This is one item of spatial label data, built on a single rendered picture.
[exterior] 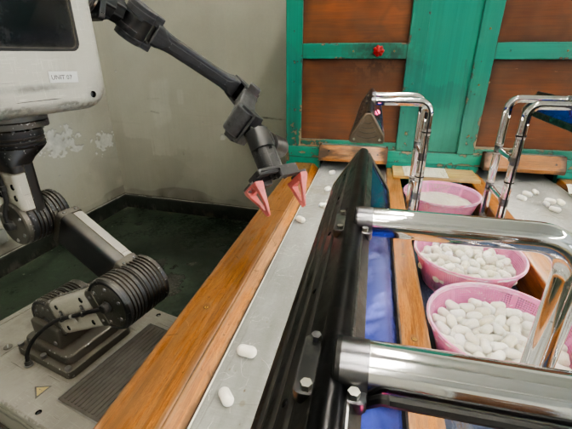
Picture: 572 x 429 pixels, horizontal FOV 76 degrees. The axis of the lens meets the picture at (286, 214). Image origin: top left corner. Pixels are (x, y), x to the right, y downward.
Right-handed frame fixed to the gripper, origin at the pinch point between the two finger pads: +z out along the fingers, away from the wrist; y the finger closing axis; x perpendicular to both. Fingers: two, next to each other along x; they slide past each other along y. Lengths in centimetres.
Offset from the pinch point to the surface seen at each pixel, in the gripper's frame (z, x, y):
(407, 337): 32.4, 16.4, -3.8
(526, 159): 5, -4, -116
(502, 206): 18, 9, -63
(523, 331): 41, 22, -28
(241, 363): 25.8, 4.4, 22.7
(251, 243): 2.8, -19.5, 2.1
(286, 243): 5.7, -19.9, -8.2
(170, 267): -19, -166, -7
